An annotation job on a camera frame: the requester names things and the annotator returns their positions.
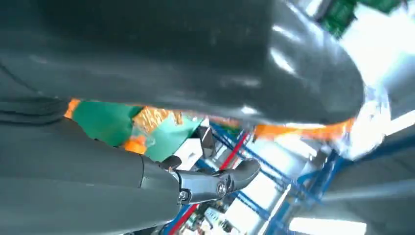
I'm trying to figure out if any blue metal rack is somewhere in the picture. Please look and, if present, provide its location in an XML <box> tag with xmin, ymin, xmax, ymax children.
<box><xmin>162</xmin><ymin>121</ymin><xmax>415</xmax><ymax>235</ymax></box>

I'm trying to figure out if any green table mat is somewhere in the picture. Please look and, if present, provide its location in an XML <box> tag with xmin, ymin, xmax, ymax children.
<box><xmin>71</xmin><ymin>100</ymin><xmax>204</xmax><ymax>163</ymax></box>

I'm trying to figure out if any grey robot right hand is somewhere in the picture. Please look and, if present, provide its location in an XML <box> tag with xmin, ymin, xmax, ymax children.
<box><xmin>0</xmin><ymin>0</ymin><xmax>365</xmax><ymax>235</ymax></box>

